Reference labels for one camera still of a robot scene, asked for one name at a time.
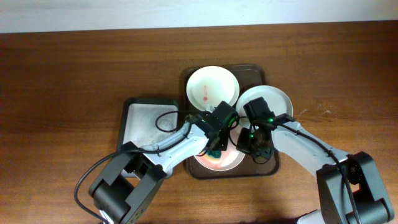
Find green yellow sponge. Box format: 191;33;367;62
207;151;222;159

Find pink white plate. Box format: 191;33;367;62
194;148;245;172

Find pale blue plate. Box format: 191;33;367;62
236;85;294;130

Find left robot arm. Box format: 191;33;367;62
89;101;238;223

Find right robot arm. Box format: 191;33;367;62
237;97;395;224

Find brown serving tray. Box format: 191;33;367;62
184;63;280;180

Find black soapy water tray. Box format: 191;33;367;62
117;98;180;180

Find cream white plate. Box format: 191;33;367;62
185;66;240;111

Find left black cable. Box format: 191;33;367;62
73;110;193;224

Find black cable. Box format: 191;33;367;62
228;114;361;224
73;110;193;224

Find right black cable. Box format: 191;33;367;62
228;114;361;224

